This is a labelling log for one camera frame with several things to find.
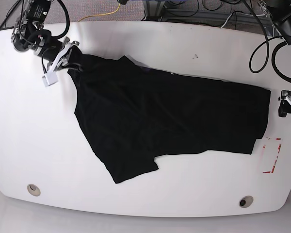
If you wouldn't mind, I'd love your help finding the yellow cable on floor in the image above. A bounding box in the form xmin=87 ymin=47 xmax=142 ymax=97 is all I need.
xmin=78 ymin=2 xmax=123 ymax=22

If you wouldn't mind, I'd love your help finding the table cable grommet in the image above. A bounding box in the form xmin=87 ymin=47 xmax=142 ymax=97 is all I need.
xmin=27 ymin=184 xmax=41 ymax=197
xmin=239 ymin=196 xmax=254 ymax=208

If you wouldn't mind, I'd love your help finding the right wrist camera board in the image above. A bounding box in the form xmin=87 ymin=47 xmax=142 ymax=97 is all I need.
xmin=42 ymin=72 xmax=58 ymax=87

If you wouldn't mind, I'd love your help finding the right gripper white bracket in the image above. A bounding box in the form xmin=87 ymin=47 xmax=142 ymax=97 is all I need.
xmin=40 ymin=37 xmax=80 ymax=73

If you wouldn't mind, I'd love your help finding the red tape rectangle marking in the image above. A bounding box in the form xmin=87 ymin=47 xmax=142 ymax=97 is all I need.
xmin=259 ymin=137 xmax=282 ymax=174

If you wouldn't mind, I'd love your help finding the right table cable grommet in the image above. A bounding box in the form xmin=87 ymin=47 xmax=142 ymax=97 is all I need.
xmin=239 ymin=196 xmax=254 ymax=208

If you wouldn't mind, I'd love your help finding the aluminium frame stand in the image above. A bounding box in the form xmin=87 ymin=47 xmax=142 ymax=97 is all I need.
xmin=142 ymin=0 xmax=165 ymax=21

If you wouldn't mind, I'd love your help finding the black t-shirt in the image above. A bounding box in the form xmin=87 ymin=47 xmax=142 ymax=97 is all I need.
xmin=68 ymin=55 xmax=271 ymax=183

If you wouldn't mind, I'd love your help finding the left table cable grommet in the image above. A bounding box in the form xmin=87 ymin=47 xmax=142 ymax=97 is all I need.
xmin=27 ymin=184 xmax=41 ymax=197

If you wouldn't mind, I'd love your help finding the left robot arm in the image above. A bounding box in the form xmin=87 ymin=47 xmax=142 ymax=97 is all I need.
xmin=249 ymin=0 xmax=291 ymax=117

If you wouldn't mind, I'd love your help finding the white cable on floor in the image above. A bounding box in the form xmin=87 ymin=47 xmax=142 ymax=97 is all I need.
xmin=220 ymin=11 xmax=241 ymax=29

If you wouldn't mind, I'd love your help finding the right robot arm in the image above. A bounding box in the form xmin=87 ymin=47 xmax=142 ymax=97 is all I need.
xmin=11 ymin=0 xmax=82 ymax=74

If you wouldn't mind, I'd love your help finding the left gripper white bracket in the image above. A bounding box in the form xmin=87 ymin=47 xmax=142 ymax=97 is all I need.
xmin=278 ymin=90 xmax=291 ymax=117

